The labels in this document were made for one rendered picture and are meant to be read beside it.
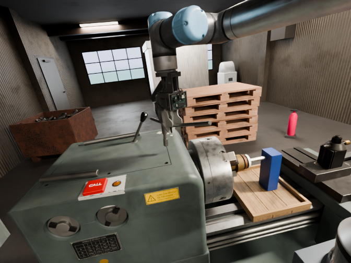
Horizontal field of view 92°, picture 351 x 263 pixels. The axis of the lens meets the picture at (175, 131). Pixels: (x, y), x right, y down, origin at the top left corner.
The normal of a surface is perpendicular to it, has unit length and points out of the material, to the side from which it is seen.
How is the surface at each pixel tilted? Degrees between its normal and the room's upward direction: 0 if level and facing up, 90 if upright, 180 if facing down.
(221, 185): 83
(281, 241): 0
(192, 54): 90
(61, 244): 90
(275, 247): 0
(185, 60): 90
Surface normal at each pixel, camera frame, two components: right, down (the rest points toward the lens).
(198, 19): 0.57, 0.23
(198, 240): 0.17, 0.36
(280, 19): -0.47, 0.87
